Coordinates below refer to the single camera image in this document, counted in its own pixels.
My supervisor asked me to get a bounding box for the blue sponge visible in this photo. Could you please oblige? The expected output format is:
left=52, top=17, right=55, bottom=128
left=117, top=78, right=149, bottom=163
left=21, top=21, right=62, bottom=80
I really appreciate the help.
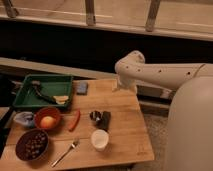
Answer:
left=77, top=82, right=88, bottom=95

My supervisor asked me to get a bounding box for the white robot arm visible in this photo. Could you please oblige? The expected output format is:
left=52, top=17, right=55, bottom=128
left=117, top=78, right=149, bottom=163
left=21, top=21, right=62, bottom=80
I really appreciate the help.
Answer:
left=115, top=50, right=213, bottom=171

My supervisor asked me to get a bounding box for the dark metal cup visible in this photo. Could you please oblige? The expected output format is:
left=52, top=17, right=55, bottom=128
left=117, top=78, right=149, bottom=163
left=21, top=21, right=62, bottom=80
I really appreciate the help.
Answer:
left=89, top=111, right=111, bottom=131

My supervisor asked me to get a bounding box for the white paper cup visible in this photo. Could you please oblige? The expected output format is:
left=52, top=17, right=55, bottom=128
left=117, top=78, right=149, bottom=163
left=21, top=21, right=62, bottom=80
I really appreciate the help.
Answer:
left=91, top=129, right=109, bottom=151

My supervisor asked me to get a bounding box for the red chili pepper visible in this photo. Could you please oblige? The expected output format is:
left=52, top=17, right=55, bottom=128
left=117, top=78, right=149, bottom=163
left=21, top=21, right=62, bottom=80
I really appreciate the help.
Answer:
left=68, top=110, right=81, bottom=131

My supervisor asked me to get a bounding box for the yellow banana piece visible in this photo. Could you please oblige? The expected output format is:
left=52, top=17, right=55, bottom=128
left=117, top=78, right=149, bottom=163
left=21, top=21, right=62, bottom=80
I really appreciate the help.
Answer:
left=53, top=96, right=69, bottom=104

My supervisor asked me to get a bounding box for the green plastic tray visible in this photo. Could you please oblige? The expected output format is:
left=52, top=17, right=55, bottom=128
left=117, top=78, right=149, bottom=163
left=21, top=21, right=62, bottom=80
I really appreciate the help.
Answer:
left=13, top=74, right=73, bottom=110

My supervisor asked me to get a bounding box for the silver fork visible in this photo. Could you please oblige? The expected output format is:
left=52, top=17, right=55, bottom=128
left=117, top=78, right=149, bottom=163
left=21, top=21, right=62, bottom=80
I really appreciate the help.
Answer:
left=51, top=139, right=80, bottom=167

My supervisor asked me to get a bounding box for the yellow orange fruit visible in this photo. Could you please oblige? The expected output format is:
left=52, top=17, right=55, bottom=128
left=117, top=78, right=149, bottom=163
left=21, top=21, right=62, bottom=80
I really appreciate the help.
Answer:
left=40, top=116, right=56, bottom=129

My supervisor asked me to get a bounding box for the orange bowl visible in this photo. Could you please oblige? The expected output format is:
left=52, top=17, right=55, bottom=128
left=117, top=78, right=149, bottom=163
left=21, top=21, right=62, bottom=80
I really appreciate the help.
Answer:
left=34, top=107, right=61, bottom=130

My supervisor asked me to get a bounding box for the dark brush in tray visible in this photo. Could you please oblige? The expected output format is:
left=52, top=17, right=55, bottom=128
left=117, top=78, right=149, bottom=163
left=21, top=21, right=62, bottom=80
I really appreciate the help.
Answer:
left=31, top=80, right=56, bottom=104

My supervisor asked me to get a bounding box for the blue crumpled cloth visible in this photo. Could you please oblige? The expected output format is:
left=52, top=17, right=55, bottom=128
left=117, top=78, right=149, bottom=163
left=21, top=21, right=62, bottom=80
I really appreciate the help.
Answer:
left=13, top=111, right=35, bottom=128

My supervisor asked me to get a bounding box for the dark bowl of beans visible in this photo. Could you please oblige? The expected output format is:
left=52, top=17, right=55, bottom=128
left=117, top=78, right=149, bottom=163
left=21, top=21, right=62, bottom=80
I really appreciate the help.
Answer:
left=15, top=129, right=49, bottom=161

